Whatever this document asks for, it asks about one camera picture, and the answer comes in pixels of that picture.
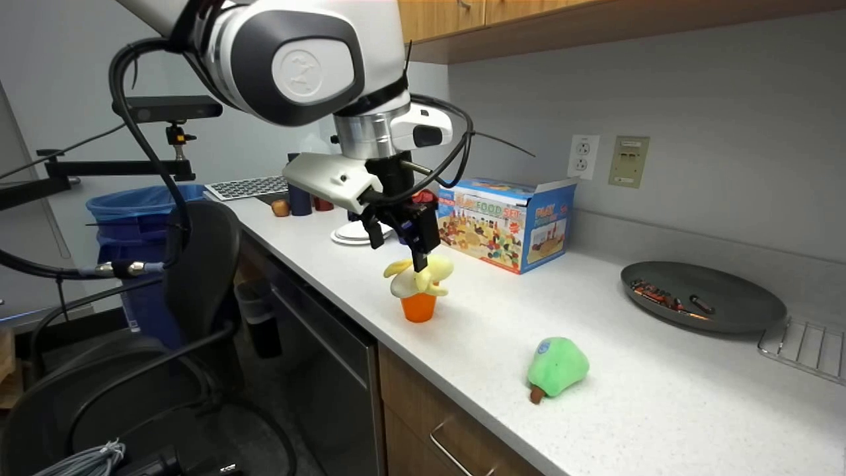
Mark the green plushie with brown stem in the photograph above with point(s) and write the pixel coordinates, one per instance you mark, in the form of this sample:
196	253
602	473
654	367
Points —
557	367

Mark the orange plastic cup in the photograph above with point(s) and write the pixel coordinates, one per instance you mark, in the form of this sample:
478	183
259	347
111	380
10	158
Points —
419	308

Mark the black dishwasher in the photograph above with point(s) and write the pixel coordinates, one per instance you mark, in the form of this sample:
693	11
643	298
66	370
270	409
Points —
335	380

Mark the wooden cabinet drawer front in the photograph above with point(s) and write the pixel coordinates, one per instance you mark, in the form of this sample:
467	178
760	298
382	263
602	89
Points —
415	405

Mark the colourful toy box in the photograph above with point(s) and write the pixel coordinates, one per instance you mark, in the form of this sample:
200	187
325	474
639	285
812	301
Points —
504	226

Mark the beige wall switch plate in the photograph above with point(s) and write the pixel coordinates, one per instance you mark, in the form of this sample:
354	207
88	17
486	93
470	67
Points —
627	161

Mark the white plate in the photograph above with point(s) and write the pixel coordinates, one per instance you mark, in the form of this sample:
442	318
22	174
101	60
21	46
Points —
348	236

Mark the wooden upper cabinet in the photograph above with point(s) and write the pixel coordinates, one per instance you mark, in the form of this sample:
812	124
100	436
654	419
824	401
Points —
617	23

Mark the red mug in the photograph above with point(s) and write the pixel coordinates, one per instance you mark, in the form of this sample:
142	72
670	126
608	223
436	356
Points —
325	206

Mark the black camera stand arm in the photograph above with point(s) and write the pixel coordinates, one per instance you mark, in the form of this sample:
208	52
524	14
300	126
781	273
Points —
108	169

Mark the black office chair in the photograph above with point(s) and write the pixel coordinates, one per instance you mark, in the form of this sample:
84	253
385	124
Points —
200	265

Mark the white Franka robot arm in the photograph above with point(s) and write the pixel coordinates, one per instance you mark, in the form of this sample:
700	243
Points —
300	62

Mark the small brown cup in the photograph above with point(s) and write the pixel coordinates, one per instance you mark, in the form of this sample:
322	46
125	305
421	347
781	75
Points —
282	207

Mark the dark grey round plate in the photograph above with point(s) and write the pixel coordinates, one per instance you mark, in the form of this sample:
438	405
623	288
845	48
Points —
730	301

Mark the dark blue bottle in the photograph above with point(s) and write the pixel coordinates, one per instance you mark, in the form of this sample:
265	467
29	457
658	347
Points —
300	202

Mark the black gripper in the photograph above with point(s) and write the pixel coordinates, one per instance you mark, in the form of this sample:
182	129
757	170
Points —
397	190

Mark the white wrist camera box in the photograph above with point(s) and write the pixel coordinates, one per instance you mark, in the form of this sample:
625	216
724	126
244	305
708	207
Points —
333	181

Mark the grey cloth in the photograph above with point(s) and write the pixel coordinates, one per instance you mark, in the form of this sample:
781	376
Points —
88	461

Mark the blue trash bin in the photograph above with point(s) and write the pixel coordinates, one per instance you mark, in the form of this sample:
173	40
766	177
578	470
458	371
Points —
134	229

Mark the yellow banana plushie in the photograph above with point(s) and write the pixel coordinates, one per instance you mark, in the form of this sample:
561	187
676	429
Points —
426	281

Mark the red food bits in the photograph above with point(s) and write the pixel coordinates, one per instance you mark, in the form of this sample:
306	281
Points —
670	301

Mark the white wall outlet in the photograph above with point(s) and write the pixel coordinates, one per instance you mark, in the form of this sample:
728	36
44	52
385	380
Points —
582	158

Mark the grey keyboard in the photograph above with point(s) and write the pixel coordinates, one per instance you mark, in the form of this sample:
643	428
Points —
248	190

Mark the black camera on stand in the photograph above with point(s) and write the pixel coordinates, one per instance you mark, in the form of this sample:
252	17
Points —
169	108

